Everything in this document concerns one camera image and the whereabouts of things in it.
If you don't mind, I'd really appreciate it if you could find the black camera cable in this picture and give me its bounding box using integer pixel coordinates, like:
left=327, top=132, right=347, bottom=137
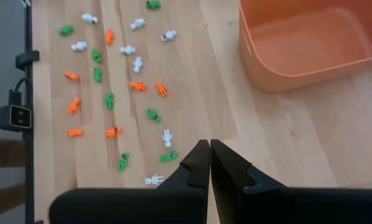
left=14, top=77, right=30, bottom=94

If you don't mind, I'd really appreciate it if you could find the black table frame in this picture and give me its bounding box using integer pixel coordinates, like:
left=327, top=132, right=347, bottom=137
left=23, top=0, right=35, bottom=224

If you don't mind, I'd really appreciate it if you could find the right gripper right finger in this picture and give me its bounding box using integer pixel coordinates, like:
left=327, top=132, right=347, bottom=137
left=210, top=139, right=372, bottom=224

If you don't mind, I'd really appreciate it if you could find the black frame clip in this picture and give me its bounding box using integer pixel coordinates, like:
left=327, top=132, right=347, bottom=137
left=15, top=50, right=40, bottom=71

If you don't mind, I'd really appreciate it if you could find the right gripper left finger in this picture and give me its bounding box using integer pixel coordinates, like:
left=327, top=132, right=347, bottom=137
left=48, top=139, right=212, bottom=224

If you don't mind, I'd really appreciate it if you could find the black table-level camera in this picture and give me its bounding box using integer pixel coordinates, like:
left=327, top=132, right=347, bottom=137
left=0, top=89, right=33, bottom=133

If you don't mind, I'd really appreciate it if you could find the orange plastic bin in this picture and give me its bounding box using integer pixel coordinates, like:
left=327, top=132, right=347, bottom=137
left=238, top=0, right=372, bottom=93

